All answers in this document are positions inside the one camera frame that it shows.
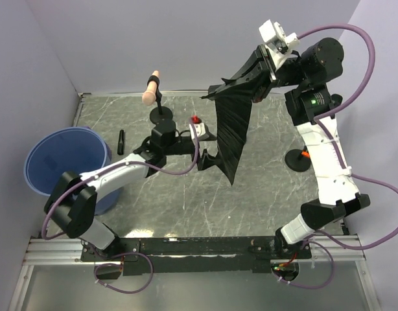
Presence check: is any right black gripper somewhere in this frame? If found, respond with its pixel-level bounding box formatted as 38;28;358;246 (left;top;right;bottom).
213;45;309;104

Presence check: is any black trash bag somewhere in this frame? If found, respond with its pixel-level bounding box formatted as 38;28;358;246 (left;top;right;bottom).
200;48;268;186

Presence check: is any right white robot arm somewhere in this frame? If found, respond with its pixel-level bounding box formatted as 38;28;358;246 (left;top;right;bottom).
264;37;370;258

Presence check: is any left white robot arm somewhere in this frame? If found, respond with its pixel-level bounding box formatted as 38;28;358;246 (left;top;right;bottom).
41;117;216;260

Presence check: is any blue plastic trash bin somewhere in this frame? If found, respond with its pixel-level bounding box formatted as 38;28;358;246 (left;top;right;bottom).
23;126;112;196

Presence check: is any beige microphone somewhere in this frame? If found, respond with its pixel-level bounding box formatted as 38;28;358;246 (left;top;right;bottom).
142;71;160;106

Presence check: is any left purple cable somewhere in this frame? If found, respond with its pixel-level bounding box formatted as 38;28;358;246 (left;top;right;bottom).
42;124;200;294

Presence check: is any purple cable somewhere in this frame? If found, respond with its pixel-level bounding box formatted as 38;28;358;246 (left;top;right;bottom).
42;124;200;294
272;24;398;289

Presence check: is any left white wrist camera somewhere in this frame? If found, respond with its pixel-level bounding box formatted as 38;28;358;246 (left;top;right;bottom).
189;115;211;142

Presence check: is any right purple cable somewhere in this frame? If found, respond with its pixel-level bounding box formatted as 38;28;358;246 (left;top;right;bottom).
272;24;398;289

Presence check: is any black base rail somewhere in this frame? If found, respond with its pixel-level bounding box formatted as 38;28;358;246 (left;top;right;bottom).
80;236;312;276

